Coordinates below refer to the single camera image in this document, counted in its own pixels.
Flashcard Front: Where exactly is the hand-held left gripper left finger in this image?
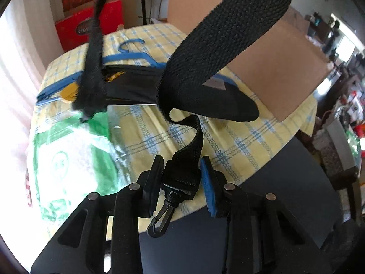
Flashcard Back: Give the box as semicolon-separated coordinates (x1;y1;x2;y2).
31;155;166;274

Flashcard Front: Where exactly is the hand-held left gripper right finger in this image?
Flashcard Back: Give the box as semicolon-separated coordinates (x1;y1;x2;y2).
200;156;333;274

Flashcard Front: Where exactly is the green white plastic bag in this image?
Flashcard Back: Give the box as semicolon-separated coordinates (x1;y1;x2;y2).
29;110;122;230

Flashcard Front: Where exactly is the large cardboard box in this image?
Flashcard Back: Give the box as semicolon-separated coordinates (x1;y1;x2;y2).
168;0;334;122

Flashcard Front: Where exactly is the yellow checkered tablecloth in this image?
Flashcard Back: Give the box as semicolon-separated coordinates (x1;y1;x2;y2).
34;24;318;223

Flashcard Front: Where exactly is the blue plastic clothes hanger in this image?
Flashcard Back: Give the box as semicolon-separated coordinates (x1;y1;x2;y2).
36;39;237;105

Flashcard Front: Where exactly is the red white packet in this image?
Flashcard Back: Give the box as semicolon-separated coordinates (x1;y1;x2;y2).
25;168;34;208

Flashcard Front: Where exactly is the wooden chair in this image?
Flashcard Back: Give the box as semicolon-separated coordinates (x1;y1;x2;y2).
314;118;360;220

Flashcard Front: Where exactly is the red gift box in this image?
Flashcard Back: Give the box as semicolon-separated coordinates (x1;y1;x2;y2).
55;0;126;52

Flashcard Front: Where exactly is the closed brown cardboard box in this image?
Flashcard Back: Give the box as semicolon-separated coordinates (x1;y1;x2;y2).
64;0;143;29

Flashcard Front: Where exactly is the black speaker on stand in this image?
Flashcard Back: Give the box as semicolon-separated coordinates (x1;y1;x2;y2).
133;0;156;25

